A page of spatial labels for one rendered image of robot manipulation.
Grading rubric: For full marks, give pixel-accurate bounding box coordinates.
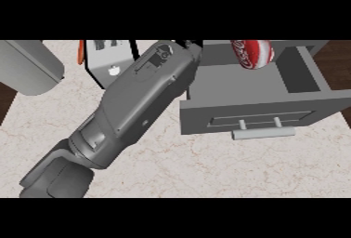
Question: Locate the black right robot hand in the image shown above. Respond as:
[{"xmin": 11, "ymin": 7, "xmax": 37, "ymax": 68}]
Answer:
[{"xmin": 176, "ymin": 39, "xmax": 205, "ymax": 63}]

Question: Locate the red and white can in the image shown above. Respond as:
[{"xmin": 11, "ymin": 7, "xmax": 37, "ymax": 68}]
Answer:
[{"xmin": 229, "ymin": 39, "xmax": 276, "ymax": 71}]

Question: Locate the grey open drawer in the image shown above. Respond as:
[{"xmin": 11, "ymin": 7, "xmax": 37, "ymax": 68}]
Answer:
[{"xmin": 186, "ymin": 39, "xmax": 335, "ymax": 105}]

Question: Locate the white boxy appliance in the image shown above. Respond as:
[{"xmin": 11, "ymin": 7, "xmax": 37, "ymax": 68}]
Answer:
[{"xmin": 85, "ymin": 39, "xmax": 142, "ymax": 91}]

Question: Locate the orange thin object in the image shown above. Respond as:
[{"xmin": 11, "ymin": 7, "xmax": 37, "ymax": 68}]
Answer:
[{"xmin": 76, "ymin": 39, "xmax": 87, "ymax": 66}]

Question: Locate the grey drawer front with handle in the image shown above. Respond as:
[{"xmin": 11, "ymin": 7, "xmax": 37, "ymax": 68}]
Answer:
[{"xmin": 179, "ymin": 88, "xmax": 351, "ymax": 141}]

